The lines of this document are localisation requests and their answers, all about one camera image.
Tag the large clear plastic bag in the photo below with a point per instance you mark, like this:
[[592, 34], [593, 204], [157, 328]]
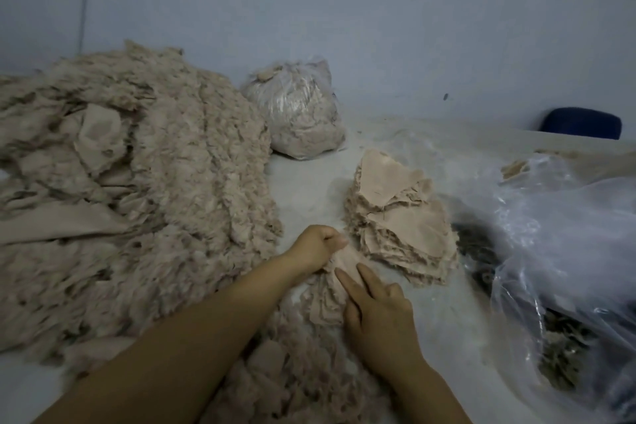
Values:
[[566, 240]]

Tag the blue chair back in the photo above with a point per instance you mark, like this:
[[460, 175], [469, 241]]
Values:
[[581, 123]]

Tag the beige scrap strips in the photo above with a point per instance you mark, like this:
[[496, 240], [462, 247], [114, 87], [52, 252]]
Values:
[[288, 369]]

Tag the person's left hand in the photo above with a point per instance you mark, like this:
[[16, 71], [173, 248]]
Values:
[[316, 250]]

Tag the person's left forearm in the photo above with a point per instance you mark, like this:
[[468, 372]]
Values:
[[179, 359]]

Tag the person's right hand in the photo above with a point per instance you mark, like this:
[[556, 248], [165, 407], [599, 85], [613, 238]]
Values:
[[383, 329]]

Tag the clear bag of beige scraps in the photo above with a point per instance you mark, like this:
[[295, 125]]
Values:
[[296, 109]]

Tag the large pile beige fabric scraps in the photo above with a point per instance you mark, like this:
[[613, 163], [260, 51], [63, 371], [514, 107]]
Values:
[[119, 180]]

